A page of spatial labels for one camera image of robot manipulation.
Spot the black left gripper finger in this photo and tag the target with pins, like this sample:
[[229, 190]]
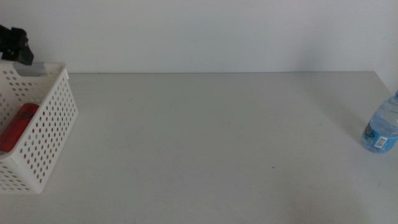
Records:
[[21, 49]]

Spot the white perforated plastic basket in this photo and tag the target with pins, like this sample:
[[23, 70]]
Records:
[[49, 130]]

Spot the red drink can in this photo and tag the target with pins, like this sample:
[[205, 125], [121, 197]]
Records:
[[17, 127]]

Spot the clear water bottle blue label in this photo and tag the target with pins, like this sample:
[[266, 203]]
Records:
[[382, 124]]

